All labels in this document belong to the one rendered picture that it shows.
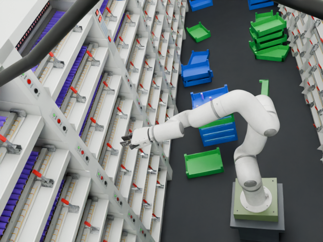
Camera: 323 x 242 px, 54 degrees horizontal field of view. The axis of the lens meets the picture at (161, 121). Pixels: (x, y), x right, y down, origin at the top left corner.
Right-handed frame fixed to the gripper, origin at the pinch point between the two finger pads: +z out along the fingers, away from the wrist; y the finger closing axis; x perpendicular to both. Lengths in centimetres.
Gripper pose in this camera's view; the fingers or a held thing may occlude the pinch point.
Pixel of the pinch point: (125, 140)
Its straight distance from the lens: 163.2
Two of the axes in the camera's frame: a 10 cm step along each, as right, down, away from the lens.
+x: -4.3, -6.4, -6.4
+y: 1.1, -7.4, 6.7
